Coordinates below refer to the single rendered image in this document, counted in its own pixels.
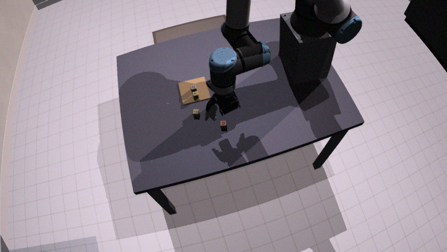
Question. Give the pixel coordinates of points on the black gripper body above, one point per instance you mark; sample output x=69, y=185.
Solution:
x=226, y=103

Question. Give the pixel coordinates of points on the tan square mat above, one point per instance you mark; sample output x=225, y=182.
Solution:
x=186, y=92

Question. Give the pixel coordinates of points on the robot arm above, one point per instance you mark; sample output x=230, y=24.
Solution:
x=333, y=16

